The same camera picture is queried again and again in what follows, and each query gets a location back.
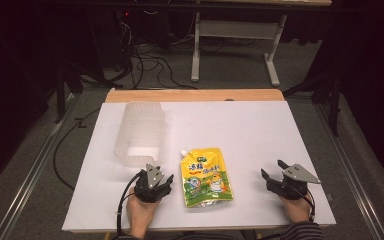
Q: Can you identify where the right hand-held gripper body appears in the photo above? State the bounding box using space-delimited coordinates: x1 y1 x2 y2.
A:
266 163 322 201

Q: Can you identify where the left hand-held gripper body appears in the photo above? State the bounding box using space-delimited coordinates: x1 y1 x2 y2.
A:
133 163 173 204

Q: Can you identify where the person's right hand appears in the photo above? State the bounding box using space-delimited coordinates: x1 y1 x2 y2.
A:
279 194 313 224

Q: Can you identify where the yellow spouted sauce pouch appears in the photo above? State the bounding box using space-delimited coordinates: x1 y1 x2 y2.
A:
179 147 235 209

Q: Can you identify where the translucent plastic container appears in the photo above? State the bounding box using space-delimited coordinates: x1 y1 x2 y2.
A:
112 101 166 168

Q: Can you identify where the white table mat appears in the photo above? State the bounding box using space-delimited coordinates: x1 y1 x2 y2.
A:
61 100 337 233

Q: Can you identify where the black tripod stand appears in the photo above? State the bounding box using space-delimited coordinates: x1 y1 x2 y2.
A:
53 61 85 125
282 71 343 137

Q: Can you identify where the right hand-held gripper cable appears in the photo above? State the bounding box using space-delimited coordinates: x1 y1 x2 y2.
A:
291 185 317 223

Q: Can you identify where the hand-held gripper cable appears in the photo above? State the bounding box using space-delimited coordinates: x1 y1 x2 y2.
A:
115 172 142 238
291 185 317 223

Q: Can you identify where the left hand-held gripper cable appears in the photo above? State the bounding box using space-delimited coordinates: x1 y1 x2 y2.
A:
115 172 142 238

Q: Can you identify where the metal floor rail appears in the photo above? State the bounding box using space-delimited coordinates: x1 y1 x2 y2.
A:
313 99 383 240
0 92 78 240

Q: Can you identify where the long black floor cable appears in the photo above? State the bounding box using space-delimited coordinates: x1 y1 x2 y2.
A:
52 107 102 192

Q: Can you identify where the tangle of black floor cables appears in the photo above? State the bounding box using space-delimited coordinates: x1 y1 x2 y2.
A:
111 9 199 91

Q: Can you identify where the white metal frame desk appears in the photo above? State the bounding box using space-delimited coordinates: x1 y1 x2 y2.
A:
190 0 333 88

